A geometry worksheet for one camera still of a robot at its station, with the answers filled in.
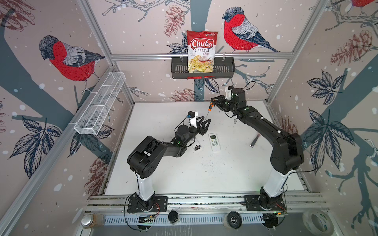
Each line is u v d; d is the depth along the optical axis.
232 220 0.60
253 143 0.95
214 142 0.95
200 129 0.76
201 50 0.83
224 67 0.95
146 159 0.49
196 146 0.95
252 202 0.73
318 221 0.70
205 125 0.78
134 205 0.73
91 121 0.72
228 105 0.75
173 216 0.62
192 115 0.75
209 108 0.86
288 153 0.48
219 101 0.77
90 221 0.61
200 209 0.73
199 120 0.85
